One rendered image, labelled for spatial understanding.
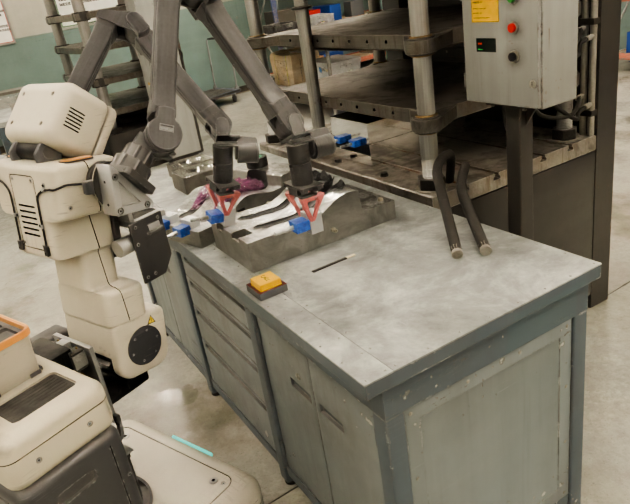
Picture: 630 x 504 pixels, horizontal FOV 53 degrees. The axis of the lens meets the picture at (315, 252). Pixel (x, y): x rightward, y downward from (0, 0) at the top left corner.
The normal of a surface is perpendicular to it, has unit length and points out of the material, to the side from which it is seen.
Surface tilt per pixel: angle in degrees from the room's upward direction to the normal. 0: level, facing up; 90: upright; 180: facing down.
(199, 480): 0
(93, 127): 90
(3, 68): 90
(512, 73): 90
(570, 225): 90
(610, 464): 0
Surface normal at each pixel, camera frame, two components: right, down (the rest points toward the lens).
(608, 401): -0.14, -0.90
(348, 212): 0.51, 0.28
